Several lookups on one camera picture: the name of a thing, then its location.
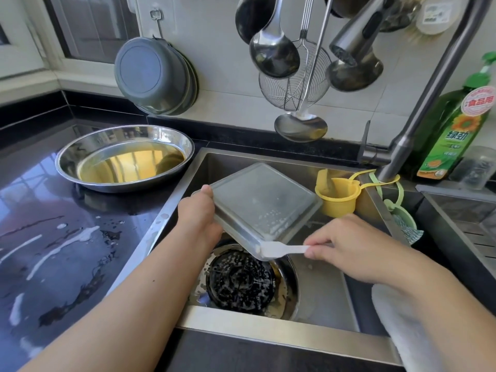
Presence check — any person's left hand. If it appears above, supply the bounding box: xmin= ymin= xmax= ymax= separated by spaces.
xmin=177 ymin=185 xmax=226 ymax=253

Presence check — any person's right hand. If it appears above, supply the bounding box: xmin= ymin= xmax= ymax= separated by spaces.
xmin=304 ymin=213 xmax=404 ymax=286

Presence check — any rectangular steel tray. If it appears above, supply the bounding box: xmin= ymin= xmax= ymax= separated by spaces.
xmin=209 ymin=162 xmax=323 ymax=259

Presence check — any black round steamer rack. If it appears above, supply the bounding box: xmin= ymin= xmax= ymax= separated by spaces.
xmin=206 ymin=249 xmax=278 ymax=315

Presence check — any round steel pan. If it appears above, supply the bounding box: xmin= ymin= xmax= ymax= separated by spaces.
xmin=190 ymin=244 xmax=300 ymax=321

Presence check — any white cleaning brush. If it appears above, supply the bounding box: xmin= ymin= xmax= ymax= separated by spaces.
xmin=257 ymin=239 xmax=311 ymax=260

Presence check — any person's left forearm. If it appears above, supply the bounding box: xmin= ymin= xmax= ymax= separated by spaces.
xmin=19 ymin=228 xmax=222 ymax=372

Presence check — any person's right forearm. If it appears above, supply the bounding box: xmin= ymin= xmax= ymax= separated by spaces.
xmin=372 ymin=244 xmax=496 ymax=372

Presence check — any stainless steel sink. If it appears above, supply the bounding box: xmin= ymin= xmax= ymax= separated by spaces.
xmin=104 ymin=147 xmax=427 ymax=366

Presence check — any yellow hanging sink cup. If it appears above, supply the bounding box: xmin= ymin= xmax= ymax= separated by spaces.
xmin=315 ymin=168 xmax=400 ymax=219

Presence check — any green hanging sponge holder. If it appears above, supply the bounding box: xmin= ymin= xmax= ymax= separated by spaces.
xmin=370 ymin=173 xmax=425 ymax=246

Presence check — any round steel basin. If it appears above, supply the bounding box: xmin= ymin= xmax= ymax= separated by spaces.
xmin=55 ymin=125 xmax=196 ymax=194

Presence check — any white dish rag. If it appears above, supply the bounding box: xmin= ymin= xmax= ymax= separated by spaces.
xmin=371 ymin=283 xmax=446 ymax=372

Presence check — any dark green hanging basin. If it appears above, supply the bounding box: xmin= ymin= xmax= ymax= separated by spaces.
xmin=180 ymin=46 xmax=200 ymax=113

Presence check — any clear plastic cup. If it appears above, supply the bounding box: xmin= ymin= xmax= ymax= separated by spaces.
xmin=453 ymin=145 xmax=496 ymax=191

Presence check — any green dish soap bottle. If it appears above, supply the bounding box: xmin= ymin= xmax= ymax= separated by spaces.
xmin=416 ymin=52 xmax=496 ymax=181

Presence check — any grey hanging basin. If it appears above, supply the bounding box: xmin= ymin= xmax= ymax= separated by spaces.
xmin=114 ymin=36 xmax=191 ymax=115

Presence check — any steel gooseneck faucet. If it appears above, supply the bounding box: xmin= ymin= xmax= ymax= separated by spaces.
xmin=329 ymin=0 xmax=494 ymax=183

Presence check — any steel soup ladle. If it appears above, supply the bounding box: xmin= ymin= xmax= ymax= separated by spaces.
xmin=249 ymin=0 xmax=302 ymax=79

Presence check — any hanging steel ladles and skimmer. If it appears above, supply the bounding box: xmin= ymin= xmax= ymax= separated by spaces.
xmin=235 ymin=0 xmax=277 ymax=45

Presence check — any white dish brush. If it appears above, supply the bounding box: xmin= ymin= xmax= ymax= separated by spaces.
xmin=414 ymin=0 xmax=458 ymax=36

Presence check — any yellow-handled steel ladle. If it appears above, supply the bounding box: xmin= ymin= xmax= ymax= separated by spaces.
xmin=273 ymin=0 xmax=329 ymax=143

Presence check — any wire mesh skimmer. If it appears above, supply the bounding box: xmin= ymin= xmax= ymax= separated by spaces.
xmin=258 ymin=0 xmax=333 ymax=112

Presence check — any steel wall hook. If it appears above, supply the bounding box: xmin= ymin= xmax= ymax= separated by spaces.
xmin=149 ymin=7 xmax=166 ymax=39

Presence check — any orange-handled brass ladle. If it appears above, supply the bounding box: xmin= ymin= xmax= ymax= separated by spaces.
xmin=325 ymin=0 xmax=373 ymax=19

